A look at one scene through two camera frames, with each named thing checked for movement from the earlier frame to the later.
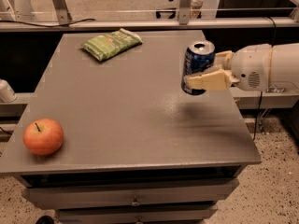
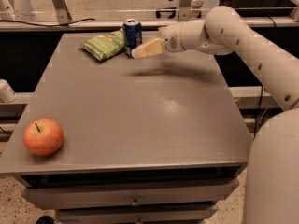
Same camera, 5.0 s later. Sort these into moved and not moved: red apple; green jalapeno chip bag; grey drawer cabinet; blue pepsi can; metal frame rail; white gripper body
Moved: white gripper body; blue pepsi can
Not moved: grey drawer cabinet; red apple; metal frame rail; green jalapeno chip bag
